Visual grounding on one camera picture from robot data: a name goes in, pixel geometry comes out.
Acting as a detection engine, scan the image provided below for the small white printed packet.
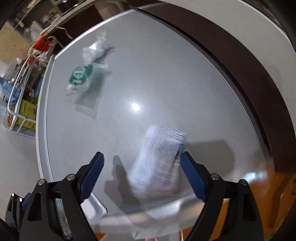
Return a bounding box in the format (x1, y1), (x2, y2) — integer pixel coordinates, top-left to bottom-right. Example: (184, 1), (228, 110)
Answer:
(127, 125), (186, 199)

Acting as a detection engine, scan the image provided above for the white wire storage rack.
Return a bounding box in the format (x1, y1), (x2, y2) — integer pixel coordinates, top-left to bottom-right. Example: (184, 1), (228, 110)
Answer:
(1, 36), (59, 138)

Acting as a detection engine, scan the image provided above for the clear bag with green label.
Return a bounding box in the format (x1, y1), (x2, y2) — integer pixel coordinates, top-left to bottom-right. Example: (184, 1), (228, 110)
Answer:
(66, 63), (111, 119)

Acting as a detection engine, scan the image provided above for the crumpled clear plastic wrap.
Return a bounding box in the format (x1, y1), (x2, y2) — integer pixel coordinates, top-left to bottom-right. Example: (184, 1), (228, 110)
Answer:
(82, 31), (115, 65)

